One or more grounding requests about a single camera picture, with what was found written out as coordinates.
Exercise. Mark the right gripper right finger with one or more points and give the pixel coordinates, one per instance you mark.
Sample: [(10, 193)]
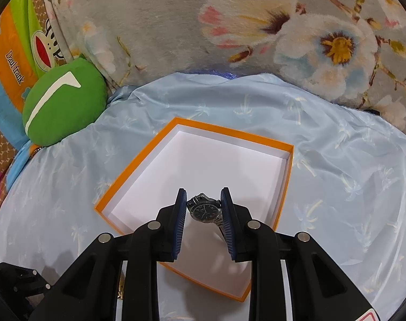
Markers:
[(290, 274)]

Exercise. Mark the silver steel wristwatch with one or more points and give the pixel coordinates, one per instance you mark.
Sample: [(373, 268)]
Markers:
[(206, 210)]

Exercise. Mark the colourful cartoon cushion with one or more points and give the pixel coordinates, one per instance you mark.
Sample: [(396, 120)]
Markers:
[(28, 50)]

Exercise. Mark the orange jewelry box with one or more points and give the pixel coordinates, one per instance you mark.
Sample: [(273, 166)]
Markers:
[(202, 158)]

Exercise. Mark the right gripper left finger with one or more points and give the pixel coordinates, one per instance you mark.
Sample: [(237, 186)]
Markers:
[(88, 288)]

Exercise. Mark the green plush pillow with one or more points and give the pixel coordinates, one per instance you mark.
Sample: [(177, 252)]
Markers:
[(64, 101)]

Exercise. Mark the grey floral blanket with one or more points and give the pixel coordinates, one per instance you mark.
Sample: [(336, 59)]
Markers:
[(349, 52)]

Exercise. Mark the light blue palm bedsheet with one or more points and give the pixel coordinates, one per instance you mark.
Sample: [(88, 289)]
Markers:
[(347, 188)]

